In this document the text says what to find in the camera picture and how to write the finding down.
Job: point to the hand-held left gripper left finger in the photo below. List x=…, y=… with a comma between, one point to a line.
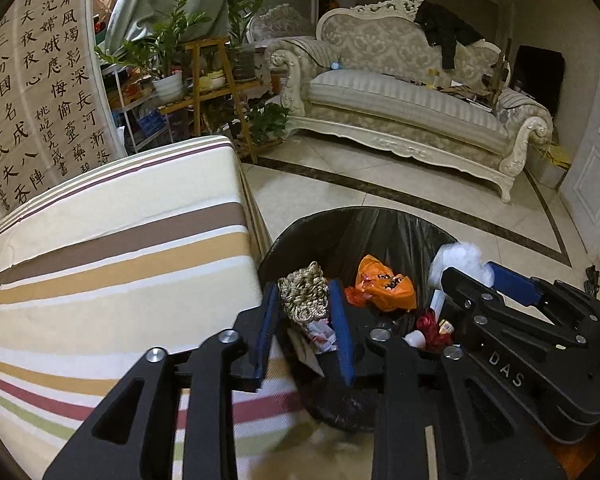
x=267, y=330

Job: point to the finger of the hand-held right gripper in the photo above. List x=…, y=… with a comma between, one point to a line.
x=515, y=285
x=480, y=300

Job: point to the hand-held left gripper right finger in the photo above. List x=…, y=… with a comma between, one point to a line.
x=341, y=330

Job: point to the white tube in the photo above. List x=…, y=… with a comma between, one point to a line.
x=437, y=300

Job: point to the white cotton wad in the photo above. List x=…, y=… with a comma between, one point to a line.
x=462, y=257

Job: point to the woven straw ball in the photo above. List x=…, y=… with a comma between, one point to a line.
x=302, y=292

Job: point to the red wrapper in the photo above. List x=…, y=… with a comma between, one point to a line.
x=430, y=327

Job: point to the small white bottle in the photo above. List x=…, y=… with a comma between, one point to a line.
x=415, y=340

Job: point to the trash bin with black bag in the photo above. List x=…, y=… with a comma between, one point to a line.
x=370, y=230

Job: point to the white door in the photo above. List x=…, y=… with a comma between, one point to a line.
x=595, y=185

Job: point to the yellow bag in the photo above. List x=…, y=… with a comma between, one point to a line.
x=556, y=156

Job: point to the brown paper clutter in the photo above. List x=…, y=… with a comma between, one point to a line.
x=465, y=94

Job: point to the black rectangular panel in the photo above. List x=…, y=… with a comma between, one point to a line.
x=537, y=80

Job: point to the small leafy plant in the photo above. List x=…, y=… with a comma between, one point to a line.
x=267, y=120

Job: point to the ornate cream sofa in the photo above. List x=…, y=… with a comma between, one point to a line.
x=405, y=95

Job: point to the wooden plant stand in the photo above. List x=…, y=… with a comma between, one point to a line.
x=180, y=108

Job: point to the yellow bowl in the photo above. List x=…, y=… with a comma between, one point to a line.
x=211, y=82

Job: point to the white metal shelf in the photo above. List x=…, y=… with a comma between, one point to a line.
x=130, y=110

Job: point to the potted plant in white pot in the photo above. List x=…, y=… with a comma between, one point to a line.
x=170, y=87

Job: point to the black jacket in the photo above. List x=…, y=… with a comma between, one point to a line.
x=445, y=25

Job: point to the grey throw blanket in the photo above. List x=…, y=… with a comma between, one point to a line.
x=305, y=47

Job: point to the ornate cream armchair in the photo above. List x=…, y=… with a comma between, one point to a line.
x=280, y=20

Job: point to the tall potted plant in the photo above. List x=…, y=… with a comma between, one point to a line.
x=242, y=15

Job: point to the calligraphy paper sheet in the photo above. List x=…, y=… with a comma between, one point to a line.
x=7, y=125
x=65, y=60

